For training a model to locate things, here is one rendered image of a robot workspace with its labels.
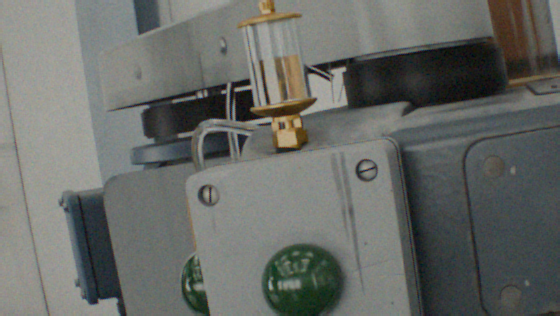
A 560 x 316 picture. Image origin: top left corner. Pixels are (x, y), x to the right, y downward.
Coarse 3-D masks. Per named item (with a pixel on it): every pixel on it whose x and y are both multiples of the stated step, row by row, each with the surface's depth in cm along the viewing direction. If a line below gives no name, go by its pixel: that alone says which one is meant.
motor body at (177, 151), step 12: (156, 144) 93; (168, 144) 91; (180, 144) 91; (204, 144) 90; (216, 144) 90; (228, 144) 91; (240, 144) 91; (132, 156) 95; (144, 156) 93; (156, 156) 92; (168, 156) 91; (180, 156) 91; (204, 156) 92; (216, 156) 92; (144, 168) 101
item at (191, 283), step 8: (192, 256) 45; (184, 264) 45; (192, 264) 44; (184, 272) 44; (192, 272) 44; (200, 272) 44; (184, 280) 44; (192, 280) 44; (200, 280) 44; (184, 288) 44; (192, 288) 44; (200, 288) 44; (184, 296) 44; (192, 296) 44; (200, 296) 44; (192, 304) 44; (200, 304) 44; (200, 312) 44; (208, 312) 44
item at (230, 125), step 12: (312, 72) 81; (324, 72) 81; (228, 84) 76; (228, 96) 76; (228, 108) 76; (216, 120) 58; (228, 120) 58; (204, 132) 59; (228, 132) 76; (240, 132) 57; (192, 144) 60; (192, 156) 61; (204, 168) 62
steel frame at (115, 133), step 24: (96, 0) 540; (120, 0) 538; (144, 0) 577; (96, 24) 541; (120, 24) 539; (144, 24) 578; (96, 48) 542; (96, 72) 543; (96, 96) 544; (96, 120) 545; (120, 120) 543; (96, 144) 546; (120, 144) 544; (144, 144) 541; (120, 168) 545
